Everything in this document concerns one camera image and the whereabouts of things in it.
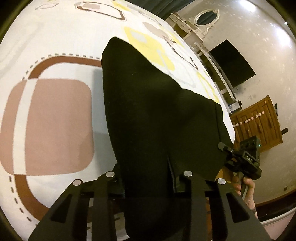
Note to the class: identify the white oval vanity mirror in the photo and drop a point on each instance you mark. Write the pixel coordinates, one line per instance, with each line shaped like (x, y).
(205, 17)

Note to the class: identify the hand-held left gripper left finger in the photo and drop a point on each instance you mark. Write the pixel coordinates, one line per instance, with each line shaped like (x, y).
(104, 190)

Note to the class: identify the person's right hand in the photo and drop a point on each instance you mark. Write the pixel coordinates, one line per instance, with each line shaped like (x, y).
(248, 190)

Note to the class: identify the black flat television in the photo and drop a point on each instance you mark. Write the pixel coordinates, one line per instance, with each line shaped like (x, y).
(231, 64)

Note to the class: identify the dark teal curtain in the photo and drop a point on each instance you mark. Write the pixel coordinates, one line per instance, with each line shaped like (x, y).
(157, 9)

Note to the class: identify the black pants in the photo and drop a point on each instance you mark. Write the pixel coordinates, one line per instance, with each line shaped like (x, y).
(150, 115)

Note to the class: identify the white electronic box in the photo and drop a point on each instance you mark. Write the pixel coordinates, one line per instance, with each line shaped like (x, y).
(234, 107)

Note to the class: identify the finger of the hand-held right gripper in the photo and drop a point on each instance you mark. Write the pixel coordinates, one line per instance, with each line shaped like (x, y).
(224, 147)

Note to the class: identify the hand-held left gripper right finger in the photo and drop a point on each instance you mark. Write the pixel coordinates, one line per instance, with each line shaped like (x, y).
(196, 185)

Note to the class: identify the printed bed sheet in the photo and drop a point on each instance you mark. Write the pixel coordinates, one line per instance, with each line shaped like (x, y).
(57, 46)

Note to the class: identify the wooden cabinet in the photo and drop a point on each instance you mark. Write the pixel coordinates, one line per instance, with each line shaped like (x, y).
(261, 125)

